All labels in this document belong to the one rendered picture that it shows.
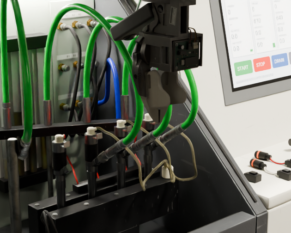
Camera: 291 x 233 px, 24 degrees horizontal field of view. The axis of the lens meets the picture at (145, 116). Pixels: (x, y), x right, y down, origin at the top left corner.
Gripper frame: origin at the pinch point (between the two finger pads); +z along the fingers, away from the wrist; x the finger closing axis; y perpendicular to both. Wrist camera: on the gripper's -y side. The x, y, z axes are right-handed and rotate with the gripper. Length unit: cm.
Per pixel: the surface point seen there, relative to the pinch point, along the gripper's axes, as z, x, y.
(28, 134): 4.2, -14.7, -15.7
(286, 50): 2, 75, -30
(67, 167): 16.2, -0.4, -25.1
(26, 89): -4.1, -15.9, -13.7
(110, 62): 2, 27, -46
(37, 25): -7, 14, -56
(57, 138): 10.8, -0.7, -27.7
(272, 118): 19, 66, -26
